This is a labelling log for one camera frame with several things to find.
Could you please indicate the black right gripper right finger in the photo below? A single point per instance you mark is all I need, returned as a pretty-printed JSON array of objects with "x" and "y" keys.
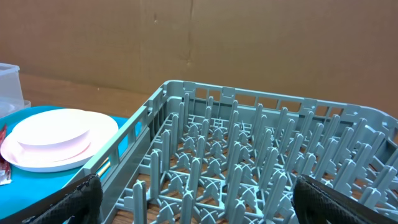
[{"x": 315, "y": 202}]

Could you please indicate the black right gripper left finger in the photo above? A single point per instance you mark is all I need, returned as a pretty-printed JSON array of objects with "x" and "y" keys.
[{"x": 78, "y": 202}]

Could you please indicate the red snack wrapper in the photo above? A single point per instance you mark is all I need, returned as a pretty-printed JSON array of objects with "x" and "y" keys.
[{"x": 5, "y": 175}]

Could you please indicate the grey dishwasher rack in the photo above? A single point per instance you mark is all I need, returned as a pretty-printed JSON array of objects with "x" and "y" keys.
[{"x": 209, "y": 153}]

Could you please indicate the left wooden chopstick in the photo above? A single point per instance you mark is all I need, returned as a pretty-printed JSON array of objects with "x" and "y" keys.
[{"x": 103, "y": 167}]

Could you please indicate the pink small bowl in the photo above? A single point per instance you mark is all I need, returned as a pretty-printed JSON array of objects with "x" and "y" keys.
[{"x": 62, "y": 130}]

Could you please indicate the pink plate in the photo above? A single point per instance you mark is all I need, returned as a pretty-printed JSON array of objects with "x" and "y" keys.
[{"x": 102, "y": 129}]

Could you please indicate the clear plastic bin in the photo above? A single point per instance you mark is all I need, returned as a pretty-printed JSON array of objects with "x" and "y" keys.
[{"x": 12, "y": 99}]

